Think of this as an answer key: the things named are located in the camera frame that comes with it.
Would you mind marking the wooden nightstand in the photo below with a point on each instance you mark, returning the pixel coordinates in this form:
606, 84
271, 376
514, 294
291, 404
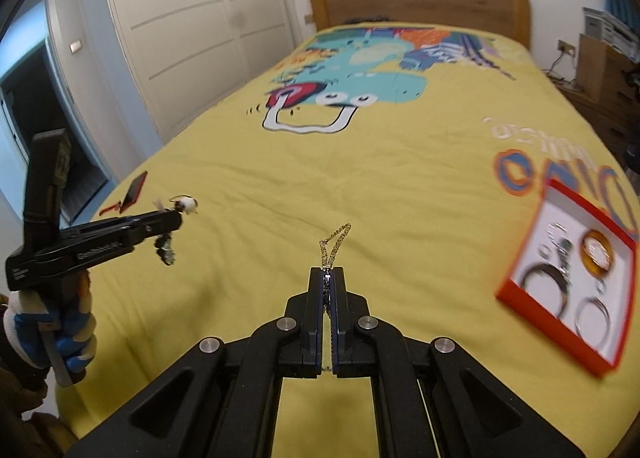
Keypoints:
601, 95

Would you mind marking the red jewelry box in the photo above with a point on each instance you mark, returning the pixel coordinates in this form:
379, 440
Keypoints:
561, 204

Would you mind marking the red phone with strap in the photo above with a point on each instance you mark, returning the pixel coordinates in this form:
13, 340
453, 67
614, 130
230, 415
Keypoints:
131, 197

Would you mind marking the yellow cartoon bedspread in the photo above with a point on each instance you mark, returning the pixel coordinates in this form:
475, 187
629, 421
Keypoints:
434, 147

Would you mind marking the silver wristwatch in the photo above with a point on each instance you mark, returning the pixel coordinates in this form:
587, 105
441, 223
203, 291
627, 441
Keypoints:
556, 251

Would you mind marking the dark metal bangle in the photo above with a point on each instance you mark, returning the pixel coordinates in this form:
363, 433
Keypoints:
548, 287

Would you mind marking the wall power socket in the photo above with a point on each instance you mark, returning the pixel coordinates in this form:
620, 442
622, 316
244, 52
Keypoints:
566, 48

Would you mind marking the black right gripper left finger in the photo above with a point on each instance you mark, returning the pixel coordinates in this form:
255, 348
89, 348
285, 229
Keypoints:
219, 399

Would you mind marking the white wardrobe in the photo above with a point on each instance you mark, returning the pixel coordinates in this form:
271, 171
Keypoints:
186, 55

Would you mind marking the silver bangle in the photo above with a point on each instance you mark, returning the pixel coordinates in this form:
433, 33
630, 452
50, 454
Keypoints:
593, 322

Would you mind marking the wall light switch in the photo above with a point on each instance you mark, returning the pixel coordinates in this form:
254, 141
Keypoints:
75, 47

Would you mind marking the amber bangle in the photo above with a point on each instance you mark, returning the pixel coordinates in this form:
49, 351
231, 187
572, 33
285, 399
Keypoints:
596, 253

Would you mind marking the wooden headboard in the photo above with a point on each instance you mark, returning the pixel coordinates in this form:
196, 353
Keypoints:
510, 18

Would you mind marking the gloved left hand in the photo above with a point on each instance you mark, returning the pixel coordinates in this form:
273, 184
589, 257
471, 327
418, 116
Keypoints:
39, 336

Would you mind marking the teal curtain right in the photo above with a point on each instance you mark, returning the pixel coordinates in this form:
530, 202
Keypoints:
626, 11

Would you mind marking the white storage box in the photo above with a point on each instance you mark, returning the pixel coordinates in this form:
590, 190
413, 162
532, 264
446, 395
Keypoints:
608, 29

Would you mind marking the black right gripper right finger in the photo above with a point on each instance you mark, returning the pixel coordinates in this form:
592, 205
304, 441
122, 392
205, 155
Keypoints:
433, 399

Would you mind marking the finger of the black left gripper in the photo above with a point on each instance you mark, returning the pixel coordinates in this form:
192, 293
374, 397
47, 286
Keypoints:
116, 236

